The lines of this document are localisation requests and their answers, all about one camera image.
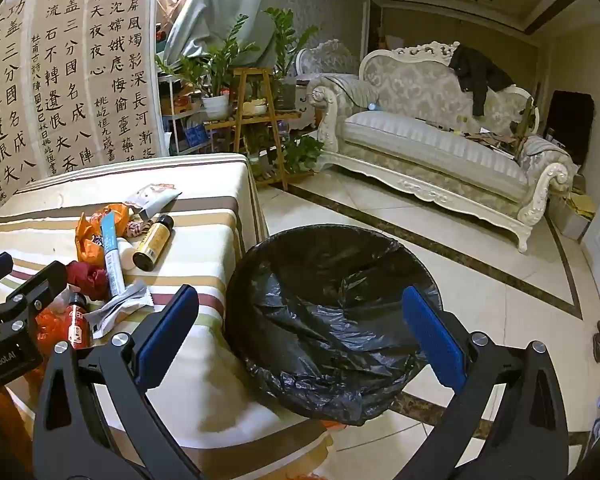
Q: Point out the white metal shelf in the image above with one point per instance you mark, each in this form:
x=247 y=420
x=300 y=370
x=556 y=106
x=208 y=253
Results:
x=183 y=117

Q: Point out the teal white tube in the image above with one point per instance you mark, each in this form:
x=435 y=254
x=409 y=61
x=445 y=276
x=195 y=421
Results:
x=112 y=255

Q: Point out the small leafy floor plant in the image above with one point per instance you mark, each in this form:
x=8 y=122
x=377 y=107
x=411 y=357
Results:
x=301 y=153

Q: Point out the black jacket on sofa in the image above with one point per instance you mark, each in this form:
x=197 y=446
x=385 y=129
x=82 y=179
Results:
x=477 y=74

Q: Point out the calligraphy wall scroll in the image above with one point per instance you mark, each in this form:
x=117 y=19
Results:
x=78 y=87

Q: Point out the tall green plant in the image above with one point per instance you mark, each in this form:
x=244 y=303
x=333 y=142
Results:
x=287 y=44

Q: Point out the potted plant white pot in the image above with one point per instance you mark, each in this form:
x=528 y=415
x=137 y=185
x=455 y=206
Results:
x=210 y=72

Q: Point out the black television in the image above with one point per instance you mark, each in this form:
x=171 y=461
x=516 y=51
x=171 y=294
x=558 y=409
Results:
x=569 y=122

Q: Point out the white snack wrapper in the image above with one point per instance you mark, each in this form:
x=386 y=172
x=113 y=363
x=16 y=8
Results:
x=104 y=319

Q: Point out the black lined trash bin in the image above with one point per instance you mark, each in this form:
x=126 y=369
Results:
x=315 y=316

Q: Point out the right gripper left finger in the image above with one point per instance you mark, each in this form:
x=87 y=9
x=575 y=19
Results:
x=71 y=437

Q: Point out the red plastic bag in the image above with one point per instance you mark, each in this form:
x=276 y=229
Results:
x=50 y=329

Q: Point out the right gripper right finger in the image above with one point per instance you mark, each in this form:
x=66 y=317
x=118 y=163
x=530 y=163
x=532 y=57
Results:
x=528 y=438

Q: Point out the red bottle black cap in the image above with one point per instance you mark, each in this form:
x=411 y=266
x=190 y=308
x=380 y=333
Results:
x=78 y=330

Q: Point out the small white yogurt bottle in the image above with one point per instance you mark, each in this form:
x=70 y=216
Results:
x=126 y=252

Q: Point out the wooden plant stand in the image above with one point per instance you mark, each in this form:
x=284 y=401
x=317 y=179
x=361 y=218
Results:
x=270 y=117

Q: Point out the gold black bottle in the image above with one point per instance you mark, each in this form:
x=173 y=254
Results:
x=148 y=252

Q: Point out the ornate white sofa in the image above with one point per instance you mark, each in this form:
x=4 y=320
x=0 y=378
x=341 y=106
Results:
x=405 y=120

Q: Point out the grey green curtain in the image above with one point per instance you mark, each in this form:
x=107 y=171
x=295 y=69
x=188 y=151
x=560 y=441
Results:
x=203 y=24

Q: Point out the orange plastic bag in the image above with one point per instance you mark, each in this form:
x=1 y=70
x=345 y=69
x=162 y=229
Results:
x=88 y=249

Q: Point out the striped tablecloth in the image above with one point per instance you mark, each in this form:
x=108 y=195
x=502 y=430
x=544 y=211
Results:
x=229 y=429

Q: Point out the dark red cloth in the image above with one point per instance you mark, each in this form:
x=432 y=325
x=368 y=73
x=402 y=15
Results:
x=91 y=280

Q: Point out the clutter on sofa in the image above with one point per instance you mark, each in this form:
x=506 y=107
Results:
x=508 y=143

